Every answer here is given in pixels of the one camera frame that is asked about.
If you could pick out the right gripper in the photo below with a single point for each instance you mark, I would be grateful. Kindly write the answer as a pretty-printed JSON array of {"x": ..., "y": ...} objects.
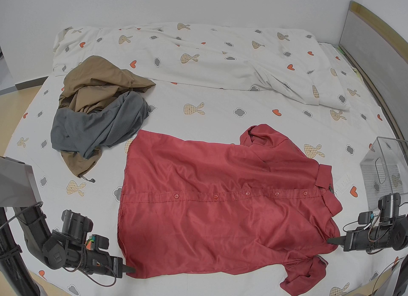
[{"x": 358, "y": 240}]

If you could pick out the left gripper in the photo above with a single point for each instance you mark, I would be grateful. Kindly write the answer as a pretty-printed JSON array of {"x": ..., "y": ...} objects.
[{"x": 105, "y": 263}]

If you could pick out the red button shirt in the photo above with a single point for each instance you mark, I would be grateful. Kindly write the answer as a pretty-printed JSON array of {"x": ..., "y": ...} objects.
[{"x": 207, "y": 199}]

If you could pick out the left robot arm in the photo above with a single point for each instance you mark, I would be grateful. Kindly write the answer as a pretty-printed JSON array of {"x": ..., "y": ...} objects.
[{"x": 32, "y": 227}]

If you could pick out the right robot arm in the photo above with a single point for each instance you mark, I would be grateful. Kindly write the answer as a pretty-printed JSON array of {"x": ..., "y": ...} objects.
[{"x": 393, "y": 224}]

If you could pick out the white paper slip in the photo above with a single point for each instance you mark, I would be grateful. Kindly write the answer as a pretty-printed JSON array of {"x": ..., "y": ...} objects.
[{"x": 345, "y": 185}]

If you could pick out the clear plastic box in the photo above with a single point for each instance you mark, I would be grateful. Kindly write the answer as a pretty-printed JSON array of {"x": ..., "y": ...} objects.
[{"x": 379, "y": 167}]

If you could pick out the grey garment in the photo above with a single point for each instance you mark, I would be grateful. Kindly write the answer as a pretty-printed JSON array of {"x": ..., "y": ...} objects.
[{"x": 95, "y": 126}]

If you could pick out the bed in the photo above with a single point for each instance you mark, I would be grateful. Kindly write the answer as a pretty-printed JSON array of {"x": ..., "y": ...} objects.
[{"x": 223, "y": 122}]

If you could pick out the brown jacket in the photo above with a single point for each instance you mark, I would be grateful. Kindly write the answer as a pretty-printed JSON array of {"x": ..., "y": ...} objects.
[{"x": 95, "y": 78}]

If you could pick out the white printed quilt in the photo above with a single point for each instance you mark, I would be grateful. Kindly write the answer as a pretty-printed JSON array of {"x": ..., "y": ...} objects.
[{"x": 223, "y": 59}]

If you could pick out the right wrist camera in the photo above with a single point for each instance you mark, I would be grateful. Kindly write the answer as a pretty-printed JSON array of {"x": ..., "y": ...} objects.
[{"x": 366, "y": 218}]

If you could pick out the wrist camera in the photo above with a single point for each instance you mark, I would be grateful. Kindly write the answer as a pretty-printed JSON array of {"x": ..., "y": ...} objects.
[
  {"x": 97, "y": 243},
  {"x": 366, "y": 218}
]

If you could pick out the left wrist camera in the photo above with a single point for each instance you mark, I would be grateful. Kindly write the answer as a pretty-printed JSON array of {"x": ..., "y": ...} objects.
[{"x": 97, "y": 243}]

